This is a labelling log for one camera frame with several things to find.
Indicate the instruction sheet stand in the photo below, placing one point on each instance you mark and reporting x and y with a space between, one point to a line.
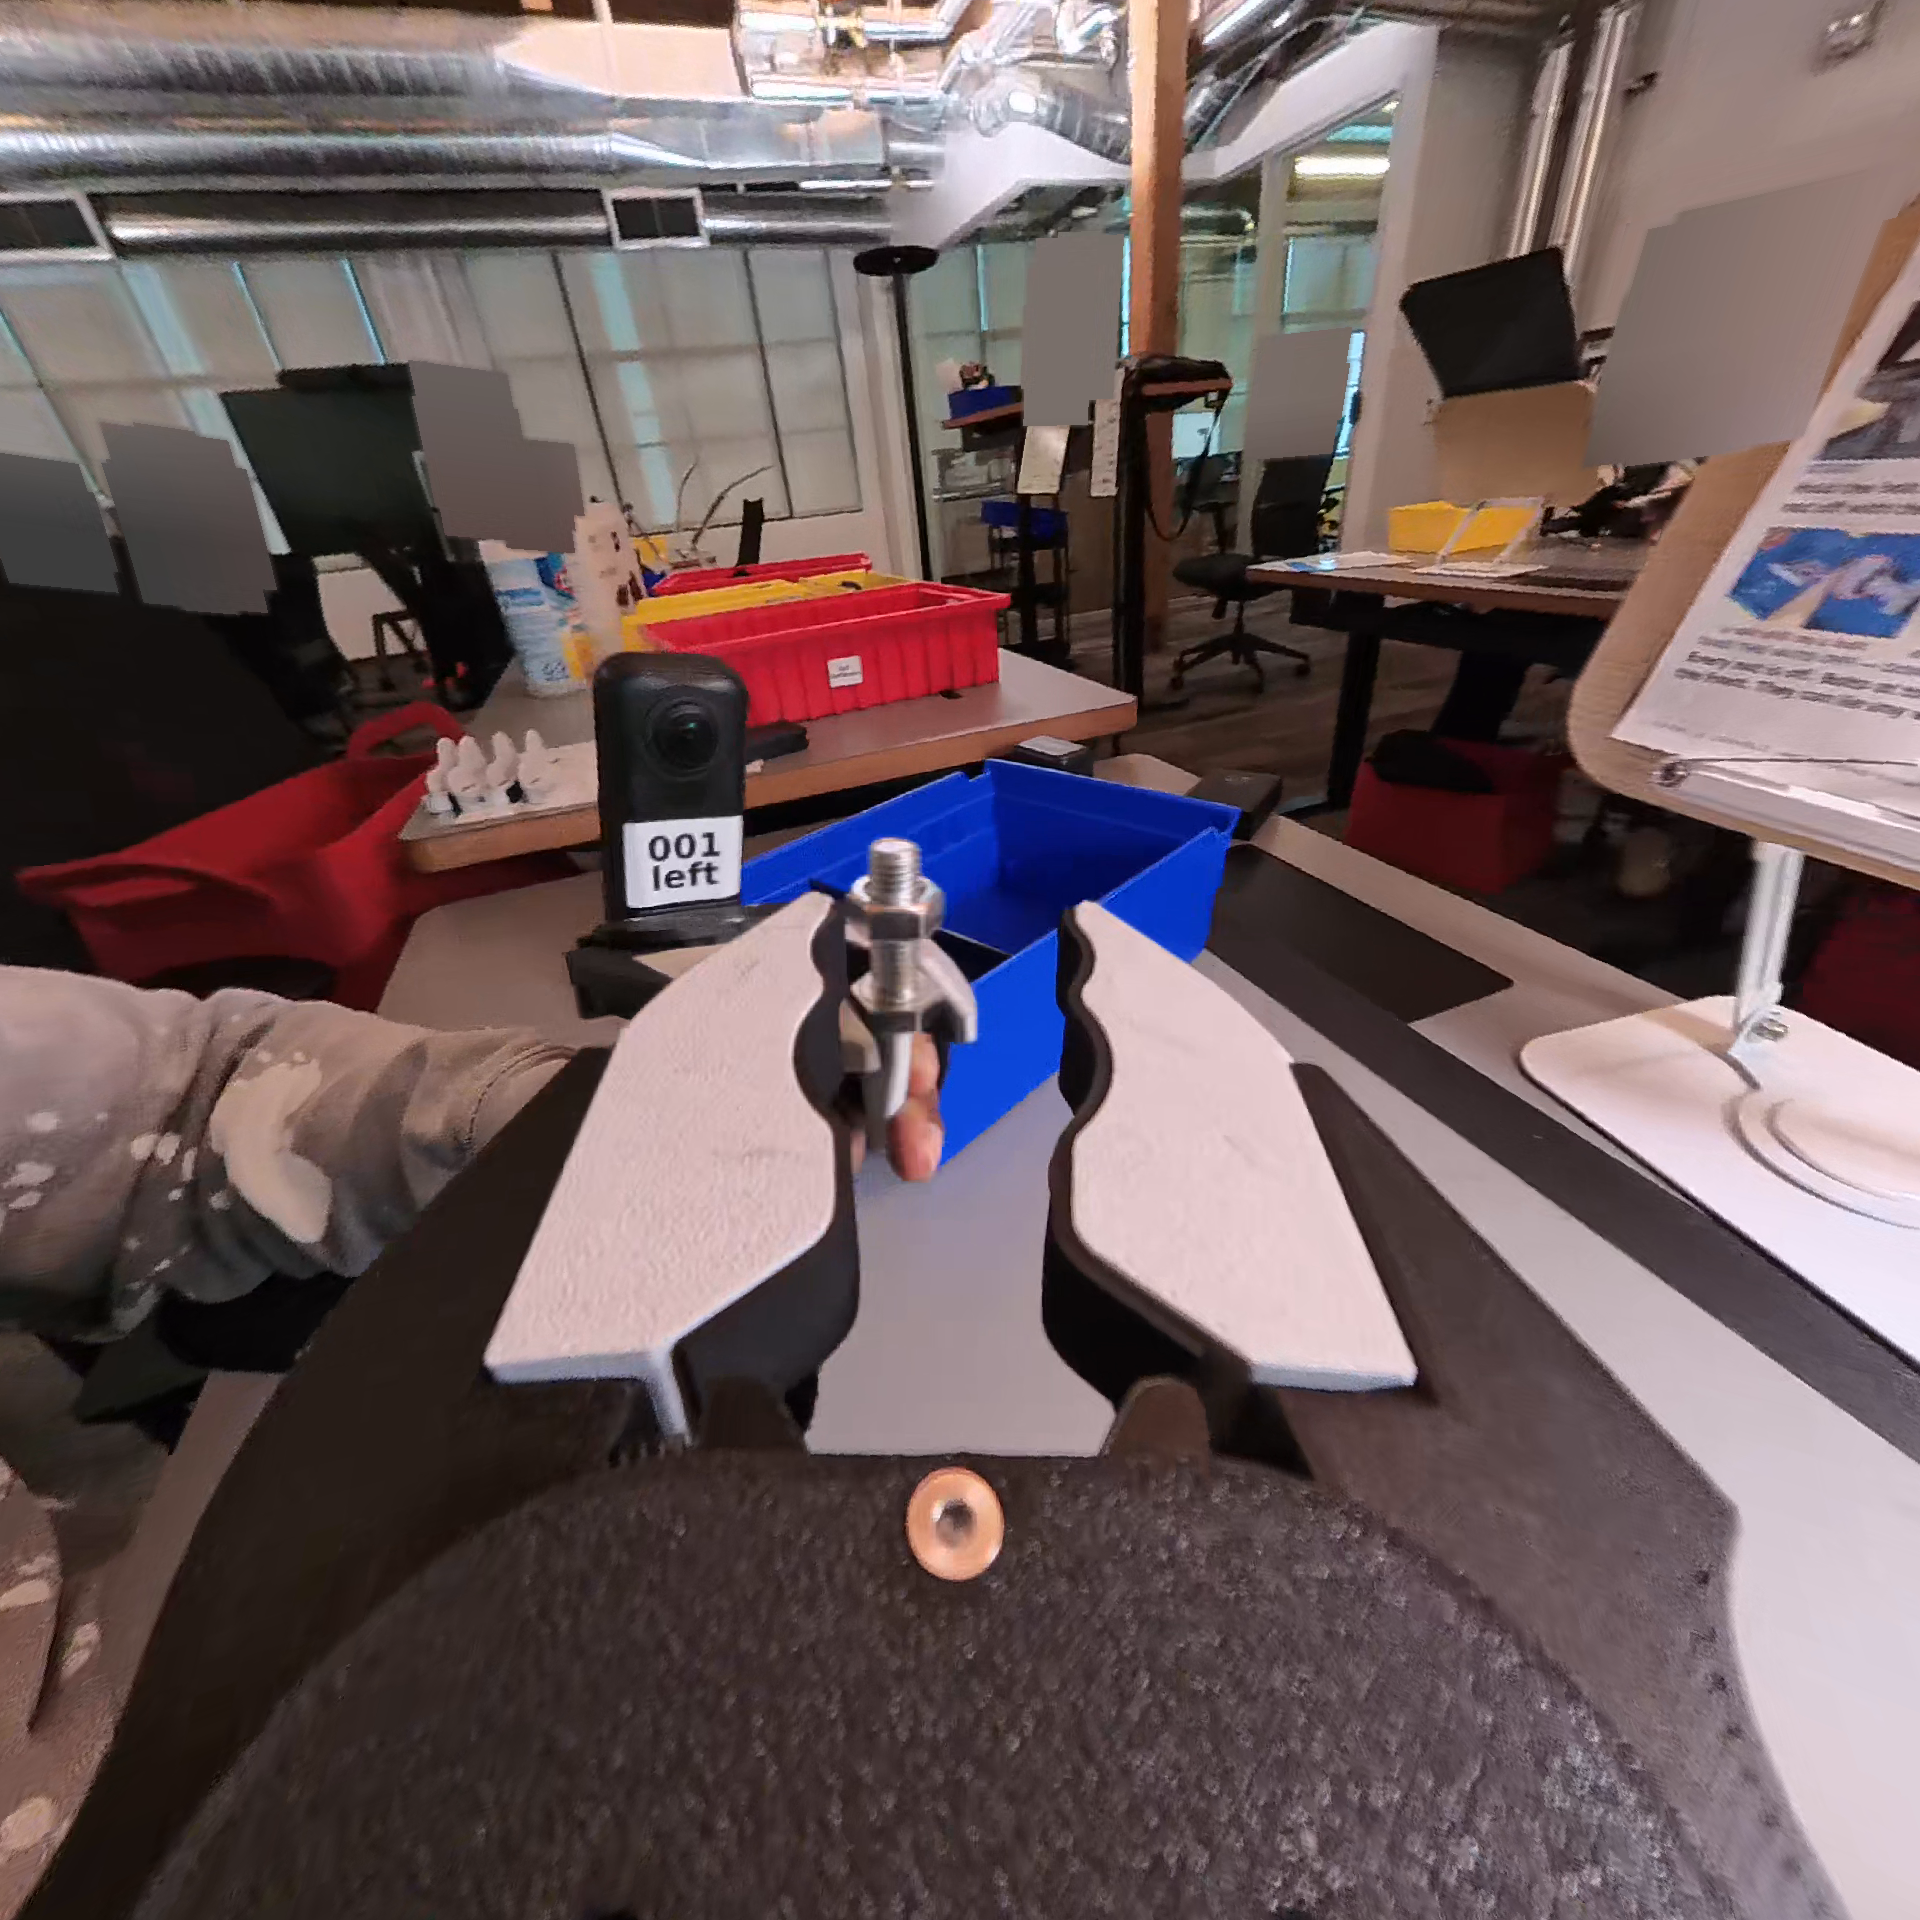
1802 603

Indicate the blue plastic bin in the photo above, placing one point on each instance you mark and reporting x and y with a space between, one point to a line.
1052 872

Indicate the person's left forearm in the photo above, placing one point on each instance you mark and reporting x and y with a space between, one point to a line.
210 1142

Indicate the silver hex nut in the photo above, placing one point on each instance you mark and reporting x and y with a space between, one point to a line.
895 912

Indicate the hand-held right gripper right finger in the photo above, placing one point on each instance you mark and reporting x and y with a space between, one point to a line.
1230 1202

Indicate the black computer monitor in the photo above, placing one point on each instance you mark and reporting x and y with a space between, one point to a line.
1490 325

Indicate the red bag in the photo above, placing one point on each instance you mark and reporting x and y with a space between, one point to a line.
1457 818

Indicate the white plastic bottle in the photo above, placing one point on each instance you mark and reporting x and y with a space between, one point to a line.
535 615

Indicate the red plastic bin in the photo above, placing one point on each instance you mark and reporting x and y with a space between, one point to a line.
842 645

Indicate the black office chair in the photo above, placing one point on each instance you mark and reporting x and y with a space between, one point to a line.
1246 572

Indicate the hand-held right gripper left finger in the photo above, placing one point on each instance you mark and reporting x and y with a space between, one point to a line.
674 1202

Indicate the wooden desk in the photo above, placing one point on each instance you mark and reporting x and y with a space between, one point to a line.
1440 586
960 736

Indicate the row of small white parts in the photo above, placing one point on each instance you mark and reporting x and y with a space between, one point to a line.
497 776

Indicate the red plastic tub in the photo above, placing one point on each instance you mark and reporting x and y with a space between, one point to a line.
271 872

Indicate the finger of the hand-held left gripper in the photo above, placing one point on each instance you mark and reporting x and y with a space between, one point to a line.
937 1007

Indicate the silver hex bolt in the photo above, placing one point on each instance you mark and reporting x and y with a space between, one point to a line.
895 864

